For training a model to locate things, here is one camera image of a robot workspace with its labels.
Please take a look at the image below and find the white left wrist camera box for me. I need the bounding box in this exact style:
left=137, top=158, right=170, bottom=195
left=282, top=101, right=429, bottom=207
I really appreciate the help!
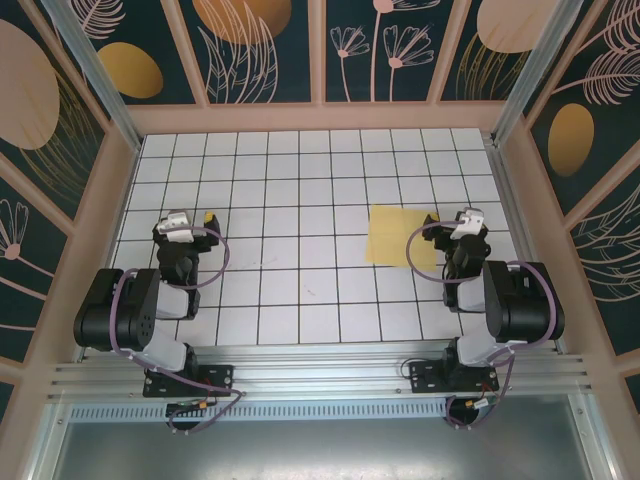
left=153, top=209, right=194, bottom=244

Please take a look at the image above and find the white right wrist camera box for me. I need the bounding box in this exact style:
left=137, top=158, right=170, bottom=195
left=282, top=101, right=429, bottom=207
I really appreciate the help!
left=448, top=206, right=487, bottom=241

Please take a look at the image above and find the slotted grey cable duct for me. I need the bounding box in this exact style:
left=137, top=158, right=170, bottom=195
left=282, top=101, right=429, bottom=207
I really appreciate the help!
left=69, top=397, right=571, bottom=422

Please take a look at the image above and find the aluminium corner post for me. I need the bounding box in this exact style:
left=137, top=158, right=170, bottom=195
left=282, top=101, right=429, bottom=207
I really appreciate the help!
left=39, top=0, right=144, bottom=154
left=489, top=0, right=584, bottom=146

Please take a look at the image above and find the grey steel sheet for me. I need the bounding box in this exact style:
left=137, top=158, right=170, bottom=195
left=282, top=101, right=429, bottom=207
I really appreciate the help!
left=29, top=418, right=616, bottom=480

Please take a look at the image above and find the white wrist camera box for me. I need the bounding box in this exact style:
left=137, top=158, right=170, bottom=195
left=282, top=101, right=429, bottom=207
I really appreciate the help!
left=448, top=206, right=487, bottom=241
left=153, top=209, right=194, bottom=244

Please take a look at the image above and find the yellow cloth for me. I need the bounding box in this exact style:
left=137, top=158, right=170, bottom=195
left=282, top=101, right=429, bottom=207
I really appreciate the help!
left=363, top=203, right=441, bottom=269

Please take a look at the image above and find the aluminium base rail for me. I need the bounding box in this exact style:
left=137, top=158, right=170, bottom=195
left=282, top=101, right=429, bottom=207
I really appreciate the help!
left=47, top=344, right=596, bottom=401

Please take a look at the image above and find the aluminium side rail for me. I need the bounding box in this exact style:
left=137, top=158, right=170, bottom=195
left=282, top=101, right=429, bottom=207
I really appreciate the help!
left=487, top=134, right=564, bottom=354

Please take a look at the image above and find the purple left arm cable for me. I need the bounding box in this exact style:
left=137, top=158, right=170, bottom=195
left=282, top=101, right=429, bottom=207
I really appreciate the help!
left=109, top=225, right=246, bottom=435

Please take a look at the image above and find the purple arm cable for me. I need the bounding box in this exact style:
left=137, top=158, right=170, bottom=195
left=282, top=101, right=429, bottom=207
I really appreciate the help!
left=405, top=222, right=564, bottom=432
left=109, top=225, right=246, bottom=435

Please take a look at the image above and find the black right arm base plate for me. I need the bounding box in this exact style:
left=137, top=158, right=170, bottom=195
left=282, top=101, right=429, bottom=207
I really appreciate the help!
left=407, top=359, right=501, bottom=394

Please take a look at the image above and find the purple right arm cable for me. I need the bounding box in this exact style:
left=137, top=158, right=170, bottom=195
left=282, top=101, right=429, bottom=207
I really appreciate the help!
left=405, top=222, right=564, bottom=432

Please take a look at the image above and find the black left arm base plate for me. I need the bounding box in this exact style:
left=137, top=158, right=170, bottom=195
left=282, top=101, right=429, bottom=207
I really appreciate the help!
left=142, top=363, right=236, bottom=399

